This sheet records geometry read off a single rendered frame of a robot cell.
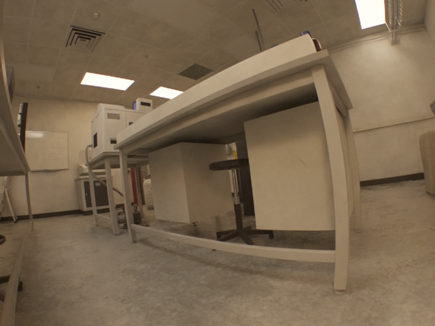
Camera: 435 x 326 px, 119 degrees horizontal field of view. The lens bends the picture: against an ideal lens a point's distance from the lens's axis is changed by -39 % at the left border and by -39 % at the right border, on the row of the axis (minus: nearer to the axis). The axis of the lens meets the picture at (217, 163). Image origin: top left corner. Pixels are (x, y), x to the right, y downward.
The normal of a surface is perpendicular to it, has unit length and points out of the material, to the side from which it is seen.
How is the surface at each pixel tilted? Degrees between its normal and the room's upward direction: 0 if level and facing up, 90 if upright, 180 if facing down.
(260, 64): 90
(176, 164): 90
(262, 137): 90
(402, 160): 90
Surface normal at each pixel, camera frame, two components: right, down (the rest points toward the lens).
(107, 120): 0.74, -0.14
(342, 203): -0.66, 0.03
